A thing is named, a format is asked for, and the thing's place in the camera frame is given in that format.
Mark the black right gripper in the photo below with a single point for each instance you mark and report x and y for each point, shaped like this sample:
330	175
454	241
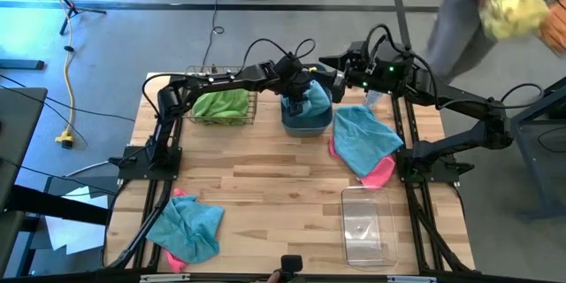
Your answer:
359	64

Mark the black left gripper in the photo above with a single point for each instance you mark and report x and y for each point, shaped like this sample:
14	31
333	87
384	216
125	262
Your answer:
295	75

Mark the blue microfiber towel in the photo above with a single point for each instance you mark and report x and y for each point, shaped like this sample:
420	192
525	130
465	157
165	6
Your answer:
188	230
364	141
319	99

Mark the green microfiber towel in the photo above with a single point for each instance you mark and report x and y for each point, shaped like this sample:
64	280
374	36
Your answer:
225	117
221	101

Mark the pink microfiber towel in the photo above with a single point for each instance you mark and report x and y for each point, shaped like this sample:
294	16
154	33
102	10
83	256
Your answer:
380	176
175	263

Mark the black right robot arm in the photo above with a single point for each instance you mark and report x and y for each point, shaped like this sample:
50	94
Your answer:
460	97

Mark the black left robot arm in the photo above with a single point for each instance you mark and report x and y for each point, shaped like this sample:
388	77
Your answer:
212	80

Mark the yellow towel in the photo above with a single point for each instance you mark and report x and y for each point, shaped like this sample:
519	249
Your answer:
513	13

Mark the blue plastic bin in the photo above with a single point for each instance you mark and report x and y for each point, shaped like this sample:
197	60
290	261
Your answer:
307	127

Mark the person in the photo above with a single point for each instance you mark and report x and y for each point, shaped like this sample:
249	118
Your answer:
455	31

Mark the clear plastic container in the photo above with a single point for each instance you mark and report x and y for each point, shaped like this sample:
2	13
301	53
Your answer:
369	230

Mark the blue-grey metal cart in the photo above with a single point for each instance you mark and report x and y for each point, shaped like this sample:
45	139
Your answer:
535	141

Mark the black tripod stand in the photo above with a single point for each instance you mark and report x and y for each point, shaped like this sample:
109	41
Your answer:
66	4

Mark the white paper sheets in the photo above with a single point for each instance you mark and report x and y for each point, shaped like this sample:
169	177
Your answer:
66	230

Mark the grey side table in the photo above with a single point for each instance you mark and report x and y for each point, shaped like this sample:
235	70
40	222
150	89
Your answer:
17	124

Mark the small black action camera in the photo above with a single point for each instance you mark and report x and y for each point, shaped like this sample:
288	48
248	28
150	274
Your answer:
292	265

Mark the black aluminium frame rail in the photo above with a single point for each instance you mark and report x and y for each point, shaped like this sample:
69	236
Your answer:
148	225
431	230

